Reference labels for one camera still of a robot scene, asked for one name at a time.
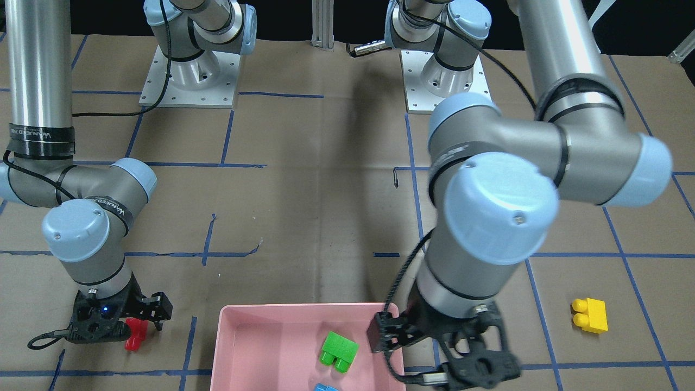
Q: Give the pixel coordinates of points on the blue toy block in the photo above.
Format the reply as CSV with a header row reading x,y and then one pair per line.
x,y
324,387

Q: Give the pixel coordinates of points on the aluminium frame post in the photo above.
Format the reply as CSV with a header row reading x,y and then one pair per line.
x,y
322,24

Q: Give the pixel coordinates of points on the pink plastic box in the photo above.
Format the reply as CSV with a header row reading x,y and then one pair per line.
x,y
277,347

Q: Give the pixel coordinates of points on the yellow toy block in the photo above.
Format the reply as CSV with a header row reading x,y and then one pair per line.
x,y
590,315

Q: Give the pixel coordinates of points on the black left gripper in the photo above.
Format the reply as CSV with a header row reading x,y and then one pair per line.
x,y
418,316

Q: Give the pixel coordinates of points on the green toy block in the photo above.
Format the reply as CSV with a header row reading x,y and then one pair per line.
x,y
338,351

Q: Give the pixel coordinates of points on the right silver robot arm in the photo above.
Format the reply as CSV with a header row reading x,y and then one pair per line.
x,y
91,210

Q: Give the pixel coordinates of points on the red toy block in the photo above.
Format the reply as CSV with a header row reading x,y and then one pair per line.
x,y
138,329

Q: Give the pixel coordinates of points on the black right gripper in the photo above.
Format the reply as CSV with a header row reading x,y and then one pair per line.
x,y
132,304

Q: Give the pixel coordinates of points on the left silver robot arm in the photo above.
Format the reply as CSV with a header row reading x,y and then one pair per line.
x,y
496,183

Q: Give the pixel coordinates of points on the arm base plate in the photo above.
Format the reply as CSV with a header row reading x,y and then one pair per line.
x,y
427,83
210,81

